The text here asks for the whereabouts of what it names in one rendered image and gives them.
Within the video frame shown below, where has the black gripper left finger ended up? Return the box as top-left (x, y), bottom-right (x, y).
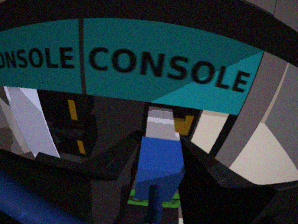
top-left (0, 131), bottom-right (142, 224)

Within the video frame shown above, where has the blue cable with plug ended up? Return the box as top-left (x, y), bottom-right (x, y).
top-left (0, 107), bottom-right (185, 224)

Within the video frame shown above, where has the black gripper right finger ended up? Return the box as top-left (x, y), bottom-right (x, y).
top-left (178, 136), bottom-right (298, 224)

